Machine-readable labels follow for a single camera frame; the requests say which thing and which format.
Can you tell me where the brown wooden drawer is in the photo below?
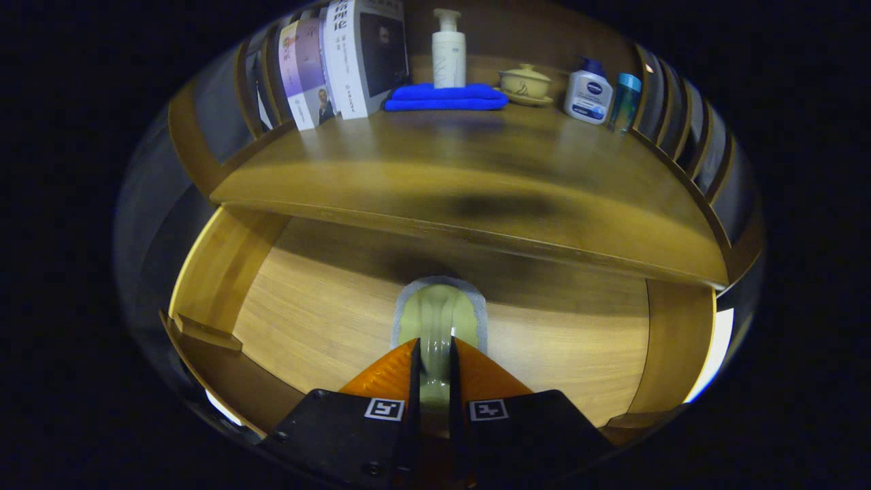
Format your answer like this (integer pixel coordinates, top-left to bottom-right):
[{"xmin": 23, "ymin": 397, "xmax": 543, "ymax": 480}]
[{"xmin": 160, "ymin": 204, "xmax": 732, "ymax": 446}]

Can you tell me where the purple book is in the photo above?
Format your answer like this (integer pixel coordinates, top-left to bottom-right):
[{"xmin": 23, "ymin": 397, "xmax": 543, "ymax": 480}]
[{"xmin": 278, "ymin": 18, "xmax": 338, "ymax": 131}]

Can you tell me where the brown wooden countertop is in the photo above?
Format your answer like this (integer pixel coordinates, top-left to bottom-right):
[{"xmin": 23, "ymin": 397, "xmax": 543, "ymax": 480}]
[{"xmin": 210, "ymin": 102, "xmax": 730, "ymax": 290}]

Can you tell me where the green ornament with grey base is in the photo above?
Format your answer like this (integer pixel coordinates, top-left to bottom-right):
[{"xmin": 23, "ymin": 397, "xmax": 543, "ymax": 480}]
[{"xmin": 391, "ymin": 276, "xmax": 489, "ymax": 436}]

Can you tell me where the white bottle with blue pump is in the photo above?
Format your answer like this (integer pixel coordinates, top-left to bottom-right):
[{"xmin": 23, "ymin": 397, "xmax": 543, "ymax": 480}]
[{"xmin": 563, "ymin": 57, "xmax": 614, "ymax": 126}]

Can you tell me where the tall white pump bottle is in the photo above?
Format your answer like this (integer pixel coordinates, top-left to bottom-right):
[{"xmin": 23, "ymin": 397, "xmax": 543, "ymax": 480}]
[{"xmin": 431, "ymin": 8, "xmax": 467, "ymax": 89}]

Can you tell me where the brown wooden cabinet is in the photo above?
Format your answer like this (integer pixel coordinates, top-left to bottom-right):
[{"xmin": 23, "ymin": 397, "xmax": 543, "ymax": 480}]
[{"xmin": 167, "ymin": 0, "xmax": 766, "ymax": 293}]

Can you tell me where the yellow lidded teacup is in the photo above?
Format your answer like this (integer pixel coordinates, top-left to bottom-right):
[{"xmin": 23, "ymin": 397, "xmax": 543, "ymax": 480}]
[{"xmin": 498, "ymin": 63, "xmax": 555, "ymax": 107}]

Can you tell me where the thick white and black book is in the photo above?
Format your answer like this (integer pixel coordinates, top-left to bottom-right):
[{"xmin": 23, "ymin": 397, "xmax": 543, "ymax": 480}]
[{"xmin": 324, "ymin": 0, "xmax": 410, "ymax": 120}]

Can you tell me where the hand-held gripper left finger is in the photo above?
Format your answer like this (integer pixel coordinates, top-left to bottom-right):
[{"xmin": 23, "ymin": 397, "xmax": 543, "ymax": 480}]
[{"xmin": 262, "ymin": 338, "xmax": 423, "ymax": 490}]

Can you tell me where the teal bottle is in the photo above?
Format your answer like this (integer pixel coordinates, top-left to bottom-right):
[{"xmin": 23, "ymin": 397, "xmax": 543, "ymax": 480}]
[{"xmin": 608, "ymin": 73, "xmax": 642, "ymax": 133}]

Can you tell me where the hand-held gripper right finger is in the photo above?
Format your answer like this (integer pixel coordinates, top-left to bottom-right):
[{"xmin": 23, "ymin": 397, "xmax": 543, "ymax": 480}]
[{"xmin": 448, "ymin": 337, "xmax": 617, "ymax": 490}]

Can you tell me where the folded blue cloth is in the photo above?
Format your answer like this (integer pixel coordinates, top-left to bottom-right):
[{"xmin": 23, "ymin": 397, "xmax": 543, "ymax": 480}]
[{"xmin": 382, "ymin": 83, "xmax": 510, "ymax": 112}]

